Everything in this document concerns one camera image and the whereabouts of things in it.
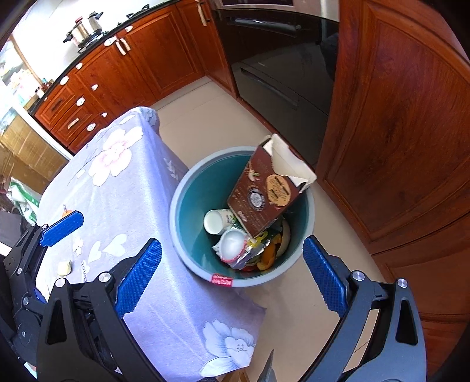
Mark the teal round trash bin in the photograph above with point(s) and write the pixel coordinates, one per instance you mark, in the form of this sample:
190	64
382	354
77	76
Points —
191	220

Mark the small pale yellow lump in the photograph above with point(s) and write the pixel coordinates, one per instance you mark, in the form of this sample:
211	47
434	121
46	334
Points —
65	267

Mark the black gas stove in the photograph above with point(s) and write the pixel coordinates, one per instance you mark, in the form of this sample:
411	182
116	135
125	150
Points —
121	24

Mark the green and white bag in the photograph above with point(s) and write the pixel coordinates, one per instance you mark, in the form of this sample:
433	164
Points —
24	200

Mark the foil wrapper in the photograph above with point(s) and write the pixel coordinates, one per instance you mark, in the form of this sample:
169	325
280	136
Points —
257	247

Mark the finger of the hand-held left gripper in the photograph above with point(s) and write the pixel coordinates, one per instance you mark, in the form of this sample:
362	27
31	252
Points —
33	297
60	227

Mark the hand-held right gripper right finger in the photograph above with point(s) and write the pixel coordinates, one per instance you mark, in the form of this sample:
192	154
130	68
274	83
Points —
325	272

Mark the black kitchen countertop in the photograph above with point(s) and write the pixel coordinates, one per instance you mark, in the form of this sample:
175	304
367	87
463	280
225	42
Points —
73	60

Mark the wooden cabinet side panel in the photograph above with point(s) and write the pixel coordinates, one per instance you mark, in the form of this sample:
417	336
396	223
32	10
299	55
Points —
396	128

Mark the steel pressure cooker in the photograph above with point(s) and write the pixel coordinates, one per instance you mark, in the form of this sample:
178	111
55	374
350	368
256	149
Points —
84	31

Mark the black built-in oven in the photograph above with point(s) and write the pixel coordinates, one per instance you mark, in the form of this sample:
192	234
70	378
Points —
279	80

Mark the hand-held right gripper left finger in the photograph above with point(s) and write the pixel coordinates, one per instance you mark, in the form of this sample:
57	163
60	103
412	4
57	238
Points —
141	275

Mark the orange fruit peel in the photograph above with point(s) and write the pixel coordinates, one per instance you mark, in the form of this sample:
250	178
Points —
267	259

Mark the glass display cabinet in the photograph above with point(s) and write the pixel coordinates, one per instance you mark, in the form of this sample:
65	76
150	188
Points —
18	77

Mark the white paper cup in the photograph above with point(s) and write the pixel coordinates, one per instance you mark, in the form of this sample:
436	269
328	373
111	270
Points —
233	244
214	222

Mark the brown drink carton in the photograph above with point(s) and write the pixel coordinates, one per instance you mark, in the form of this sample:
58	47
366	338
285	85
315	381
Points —
264	191

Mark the purple floral tablecloth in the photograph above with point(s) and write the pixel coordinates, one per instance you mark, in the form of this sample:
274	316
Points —
121	191

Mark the wooden kitchen cabinets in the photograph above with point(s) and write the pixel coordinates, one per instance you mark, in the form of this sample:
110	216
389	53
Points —
154	62

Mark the glass sliding door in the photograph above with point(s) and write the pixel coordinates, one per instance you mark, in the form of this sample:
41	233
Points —
29	147

